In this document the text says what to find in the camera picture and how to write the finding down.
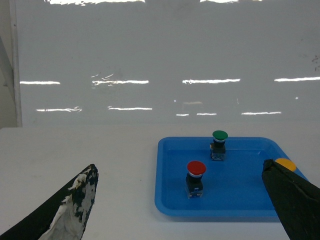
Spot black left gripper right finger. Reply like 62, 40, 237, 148
261, 159, 320, 240

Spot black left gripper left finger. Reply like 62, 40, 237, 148
0, 164, 99, 240

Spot yellow mushroom push button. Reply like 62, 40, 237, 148
275, 158, 297, 172

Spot red mushroom push button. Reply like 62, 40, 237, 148
185, 160, 207, 199

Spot blue plastic tray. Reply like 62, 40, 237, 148
154, 136, 287, 222

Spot green mushroom push button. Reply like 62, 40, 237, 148
210, 130, 228, 161

